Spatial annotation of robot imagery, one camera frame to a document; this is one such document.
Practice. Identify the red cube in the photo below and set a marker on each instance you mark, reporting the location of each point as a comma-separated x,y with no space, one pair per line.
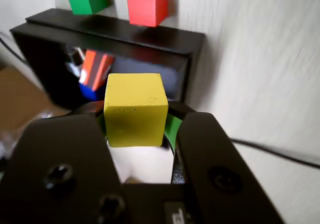
147,4

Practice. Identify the black box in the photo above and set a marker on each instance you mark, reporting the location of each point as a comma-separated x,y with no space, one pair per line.
150,44

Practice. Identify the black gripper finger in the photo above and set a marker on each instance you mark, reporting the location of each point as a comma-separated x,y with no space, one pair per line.
212,159
62,159

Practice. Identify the yellow cube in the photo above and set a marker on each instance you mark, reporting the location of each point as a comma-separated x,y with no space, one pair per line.
135,109

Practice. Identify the orange and white card box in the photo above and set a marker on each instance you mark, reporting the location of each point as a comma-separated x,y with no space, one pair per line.
92,66

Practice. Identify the large cardboard box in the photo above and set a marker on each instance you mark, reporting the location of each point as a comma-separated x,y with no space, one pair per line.
20,96

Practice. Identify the blue cube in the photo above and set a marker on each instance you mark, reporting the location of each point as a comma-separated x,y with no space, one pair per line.
87,92

